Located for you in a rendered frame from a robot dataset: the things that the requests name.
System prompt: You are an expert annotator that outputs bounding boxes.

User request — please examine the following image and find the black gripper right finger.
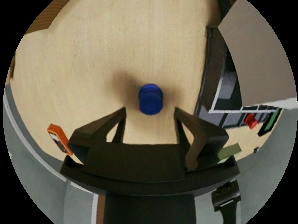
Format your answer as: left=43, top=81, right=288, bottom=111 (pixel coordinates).
left=174, top=107, right=229, bottom=171

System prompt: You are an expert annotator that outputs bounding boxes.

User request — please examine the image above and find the blue round plug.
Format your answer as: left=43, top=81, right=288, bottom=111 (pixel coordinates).
left=138, top=84, right=163, bottom=115

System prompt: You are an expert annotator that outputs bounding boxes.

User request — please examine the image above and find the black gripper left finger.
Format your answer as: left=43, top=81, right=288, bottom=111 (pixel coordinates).
left=71, top=107, right=127, bottom=143

